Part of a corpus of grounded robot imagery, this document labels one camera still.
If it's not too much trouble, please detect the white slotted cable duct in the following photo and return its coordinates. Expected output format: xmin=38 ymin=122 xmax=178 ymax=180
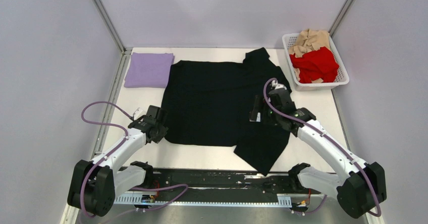
xmin=114 ymin=189 xmax=292 ymax=208

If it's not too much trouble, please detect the left aluminium frame post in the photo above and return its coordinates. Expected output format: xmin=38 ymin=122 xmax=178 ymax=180
xmin=92 ymin=0 xmax=126 ymax=54

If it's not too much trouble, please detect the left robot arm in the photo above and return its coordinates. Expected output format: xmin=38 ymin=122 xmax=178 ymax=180
xmin=67 ymin=105 xmax=168 ymax=217

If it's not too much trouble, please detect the white plastic basket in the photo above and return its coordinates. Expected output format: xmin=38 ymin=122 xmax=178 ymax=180
xmin=282 ymin=29 xmax=350 ymax=91

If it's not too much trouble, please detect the beige t shirt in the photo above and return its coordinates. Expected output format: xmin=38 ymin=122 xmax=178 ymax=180
xmin=288 ymin=29 xmax=331 ymax=76

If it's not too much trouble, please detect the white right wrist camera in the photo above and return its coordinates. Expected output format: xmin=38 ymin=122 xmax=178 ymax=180
xmin=270 ymin=80 xmax=288 ymax=91

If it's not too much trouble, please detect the red t shirt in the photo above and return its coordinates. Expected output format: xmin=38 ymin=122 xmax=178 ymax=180
xmin=290 ymin=47 xmax=339 ymax=84

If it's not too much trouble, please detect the aluminium frame post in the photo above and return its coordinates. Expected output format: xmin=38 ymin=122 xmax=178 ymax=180
xmin=329 ymin=0 xmax=355 ymax=37
xmin=92 ymin=0 xmax=126 ymax=54

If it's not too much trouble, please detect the black t shirt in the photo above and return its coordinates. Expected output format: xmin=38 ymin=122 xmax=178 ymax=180
xmin=162 ymin=48 xmax=290 ymax=175

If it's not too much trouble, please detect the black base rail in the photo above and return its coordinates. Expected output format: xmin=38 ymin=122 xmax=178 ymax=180
xmin=137 ymin=169 xmax=322 ymax=205

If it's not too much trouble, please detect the folded purple t shirt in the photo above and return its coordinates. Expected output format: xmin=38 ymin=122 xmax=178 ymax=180
xmin=124 ymin=53 xmax=175 ymax=88

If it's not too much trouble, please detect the right aluminium frame post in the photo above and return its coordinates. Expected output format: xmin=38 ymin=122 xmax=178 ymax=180
xmin=329 ymin=0 xmax=355 ymax=37

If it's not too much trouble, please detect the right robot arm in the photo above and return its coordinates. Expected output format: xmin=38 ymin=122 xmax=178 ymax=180
xmin=249 ymin=88 xmax=387 ymax=218

